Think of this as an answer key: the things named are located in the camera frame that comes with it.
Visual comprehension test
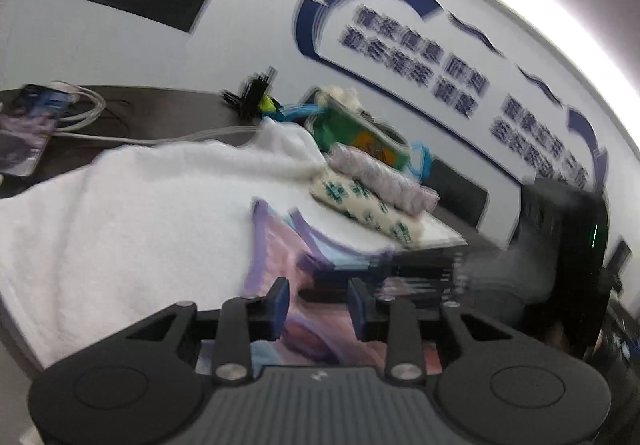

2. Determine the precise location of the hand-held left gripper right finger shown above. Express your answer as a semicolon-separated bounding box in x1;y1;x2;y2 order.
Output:
346;278;521;387

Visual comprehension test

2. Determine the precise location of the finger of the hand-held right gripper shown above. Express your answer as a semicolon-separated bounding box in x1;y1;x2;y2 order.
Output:
300;250;461;303

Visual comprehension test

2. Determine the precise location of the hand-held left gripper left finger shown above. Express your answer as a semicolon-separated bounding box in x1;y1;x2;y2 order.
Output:
120;278;290;386

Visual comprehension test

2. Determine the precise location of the pink garment with purple trim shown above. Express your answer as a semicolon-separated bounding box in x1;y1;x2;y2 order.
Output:
195;197;446;376

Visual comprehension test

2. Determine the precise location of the white teal-print folded cloth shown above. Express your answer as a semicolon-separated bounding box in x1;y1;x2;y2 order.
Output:
309;170;426;251

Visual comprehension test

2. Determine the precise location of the lavender folded cloth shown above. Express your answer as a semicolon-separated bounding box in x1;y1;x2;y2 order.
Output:
327;142;441;216

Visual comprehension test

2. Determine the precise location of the blue plastic object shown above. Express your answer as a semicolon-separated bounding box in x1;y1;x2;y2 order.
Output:
407;142;432;183
275;102;326;123

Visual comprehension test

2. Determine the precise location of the green woven bag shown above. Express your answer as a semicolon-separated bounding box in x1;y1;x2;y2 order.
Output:
305;87;416;170

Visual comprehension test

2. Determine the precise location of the white towel mat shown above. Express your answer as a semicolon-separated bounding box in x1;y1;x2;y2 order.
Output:
0;117;468;371

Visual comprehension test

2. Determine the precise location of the fluffy white cloth bundle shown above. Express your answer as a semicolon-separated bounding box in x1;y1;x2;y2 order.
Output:
320;85;363;113

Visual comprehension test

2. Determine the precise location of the black pronged object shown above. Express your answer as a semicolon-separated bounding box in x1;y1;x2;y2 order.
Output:
222;67;278;118

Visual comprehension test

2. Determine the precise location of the dark smartphone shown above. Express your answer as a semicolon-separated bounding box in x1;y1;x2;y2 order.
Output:
0;84;70;177

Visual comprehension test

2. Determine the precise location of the white charging cable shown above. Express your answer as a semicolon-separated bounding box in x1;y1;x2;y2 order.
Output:
50;81;271;146

